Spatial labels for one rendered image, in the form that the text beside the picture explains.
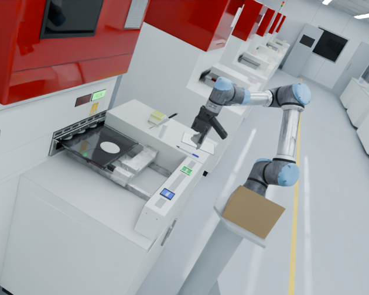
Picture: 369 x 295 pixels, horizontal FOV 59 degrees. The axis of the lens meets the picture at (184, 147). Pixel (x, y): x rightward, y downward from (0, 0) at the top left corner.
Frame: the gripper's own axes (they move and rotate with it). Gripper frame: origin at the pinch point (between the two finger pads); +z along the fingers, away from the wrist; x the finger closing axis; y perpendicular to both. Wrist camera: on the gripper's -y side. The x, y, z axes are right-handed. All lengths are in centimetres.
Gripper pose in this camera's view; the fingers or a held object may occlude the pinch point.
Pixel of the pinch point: (198, 147)
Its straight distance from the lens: 159.0
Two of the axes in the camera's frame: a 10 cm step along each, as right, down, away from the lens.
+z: -3.7, 8.2, 4.4
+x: -3.2, 3.3, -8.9
